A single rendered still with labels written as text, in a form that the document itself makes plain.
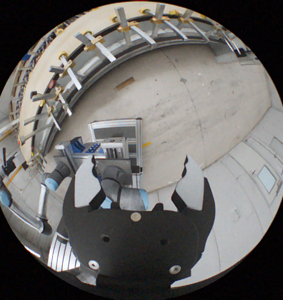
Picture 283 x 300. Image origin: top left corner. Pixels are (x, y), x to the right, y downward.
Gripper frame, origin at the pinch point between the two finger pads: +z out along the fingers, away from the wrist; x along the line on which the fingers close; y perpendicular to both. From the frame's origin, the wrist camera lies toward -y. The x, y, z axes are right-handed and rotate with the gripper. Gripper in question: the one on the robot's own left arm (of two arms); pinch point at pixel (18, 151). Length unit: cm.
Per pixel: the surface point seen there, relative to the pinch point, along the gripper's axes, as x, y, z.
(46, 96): 12.2, -29.9, 32.6
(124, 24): 75, -67, 32
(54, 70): 32, -42, 26
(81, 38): 54, -54, 24
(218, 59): 239, -141, 119
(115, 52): 63, -60, 62
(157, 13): 95, -79, 28
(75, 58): 27, -64, 52
